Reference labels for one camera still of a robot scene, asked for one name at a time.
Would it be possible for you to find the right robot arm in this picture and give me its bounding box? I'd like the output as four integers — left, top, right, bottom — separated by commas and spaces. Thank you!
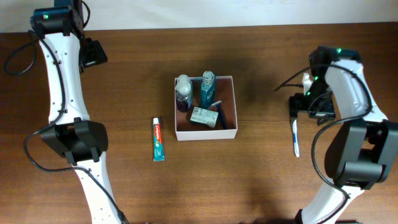
289, 46, 397, 223

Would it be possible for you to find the purple soap pump bottle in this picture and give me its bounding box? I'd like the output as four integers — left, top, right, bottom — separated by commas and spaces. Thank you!
175, 75, 193, 113

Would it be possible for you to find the blue white toothbrush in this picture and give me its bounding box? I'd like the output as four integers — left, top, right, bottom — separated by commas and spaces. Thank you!
292, 119, 300, 158

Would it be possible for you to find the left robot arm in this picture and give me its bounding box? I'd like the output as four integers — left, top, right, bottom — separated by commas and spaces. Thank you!
30, 1, 128, 223

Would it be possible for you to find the green white soap box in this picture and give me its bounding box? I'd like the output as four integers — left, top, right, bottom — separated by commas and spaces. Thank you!
190, 106, 218, 128

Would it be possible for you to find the Colgate toothpaste tube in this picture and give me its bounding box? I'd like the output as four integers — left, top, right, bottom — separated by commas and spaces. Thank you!
153, 118, 165, 162

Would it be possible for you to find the blue disposable razor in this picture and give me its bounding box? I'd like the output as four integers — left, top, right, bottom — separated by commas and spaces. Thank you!
208, 100, 228, 129

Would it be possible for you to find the white open cardboard box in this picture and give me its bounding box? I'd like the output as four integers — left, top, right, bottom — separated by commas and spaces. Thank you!
174, 76, 238, 141

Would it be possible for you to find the green mouthwash bottle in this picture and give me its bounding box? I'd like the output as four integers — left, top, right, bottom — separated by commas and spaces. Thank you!
200, 71, 216, 109

